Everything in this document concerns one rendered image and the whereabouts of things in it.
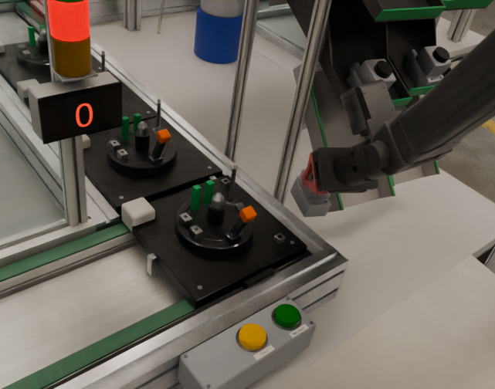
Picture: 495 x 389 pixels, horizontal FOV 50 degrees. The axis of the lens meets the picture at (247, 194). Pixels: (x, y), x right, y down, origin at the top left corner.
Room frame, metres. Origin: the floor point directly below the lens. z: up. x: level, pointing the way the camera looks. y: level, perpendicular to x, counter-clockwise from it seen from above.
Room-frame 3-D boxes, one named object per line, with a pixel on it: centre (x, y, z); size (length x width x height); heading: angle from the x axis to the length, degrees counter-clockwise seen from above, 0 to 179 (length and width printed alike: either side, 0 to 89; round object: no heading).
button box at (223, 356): (0.49, -0.04, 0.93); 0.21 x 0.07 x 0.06; 135
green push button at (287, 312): (0.54, -0.09, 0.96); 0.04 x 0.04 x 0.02
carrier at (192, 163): (0.88, 0.23, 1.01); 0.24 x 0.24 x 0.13; 45
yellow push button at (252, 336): (0.49, -0.04, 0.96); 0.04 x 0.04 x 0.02
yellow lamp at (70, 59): (0.65, 0.27, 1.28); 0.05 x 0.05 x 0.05
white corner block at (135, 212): (0.70, 0.19, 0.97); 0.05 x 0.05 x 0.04; 45
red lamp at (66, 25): (0.65, 0.27, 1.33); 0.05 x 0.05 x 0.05
